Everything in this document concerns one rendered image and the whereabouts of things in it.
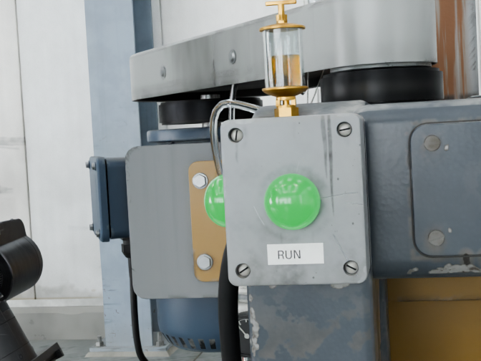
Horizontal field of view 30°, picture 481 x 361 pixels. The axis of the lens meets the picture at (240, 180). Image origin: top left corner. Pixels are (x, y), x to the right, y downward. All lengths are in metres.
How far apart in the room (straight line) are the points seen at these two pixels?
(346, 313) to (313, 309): 0.02
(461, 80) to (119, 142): 4.60
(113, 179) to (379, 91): 0.41
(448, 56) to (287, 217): 0.58
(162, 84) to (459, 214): 0.48
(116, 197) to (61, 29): 5.22
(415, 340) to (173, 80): 0.34
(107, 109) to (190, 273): 4.62
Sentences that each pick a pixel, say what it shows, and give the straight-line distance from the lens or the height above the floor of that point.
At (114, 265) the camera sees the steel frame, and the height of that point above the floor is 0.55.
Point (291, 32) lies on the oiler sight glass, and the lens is 0.55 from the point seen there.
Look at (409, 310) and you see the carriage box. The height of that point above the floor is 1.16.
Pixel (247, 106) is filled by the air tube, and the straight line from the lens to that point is 0.63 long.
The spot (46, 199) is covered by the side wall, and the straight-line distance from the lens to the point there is 6.21.
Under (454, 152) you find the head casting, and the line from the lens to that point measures 0.52.
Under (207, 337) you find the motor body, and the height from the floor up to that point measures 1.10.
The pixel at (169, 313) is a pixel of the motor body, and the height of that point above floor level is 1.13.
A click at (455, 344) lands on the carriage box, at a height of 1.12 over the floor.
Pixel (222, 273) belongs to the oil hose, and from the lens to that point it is 0.55.
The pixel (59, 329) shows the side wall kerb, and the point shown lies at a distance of 6.26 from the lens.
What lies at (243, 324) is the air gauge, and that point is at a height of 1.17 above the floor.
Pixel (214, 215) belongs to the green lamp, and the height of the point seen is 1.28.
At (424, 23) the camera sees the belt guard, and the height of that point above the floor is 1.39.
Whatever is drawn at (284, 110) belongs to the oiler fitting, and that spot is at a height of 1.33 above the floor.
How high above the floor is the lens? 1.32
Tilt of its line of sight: 3 degrees down
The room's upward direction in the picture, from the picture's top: 3 degrees counter-clockwise
